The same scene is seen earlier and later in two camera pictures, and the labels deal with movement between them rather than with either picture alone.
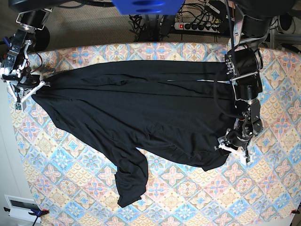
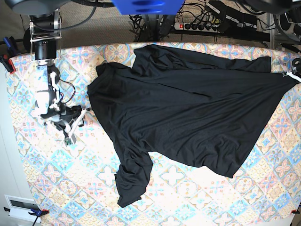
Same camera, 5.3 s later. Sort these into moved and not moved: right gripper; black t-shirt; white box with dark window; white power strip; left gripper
Moved: black t-shirt; right gripper; left gripper
Not moved: white box with dark window; white power strip
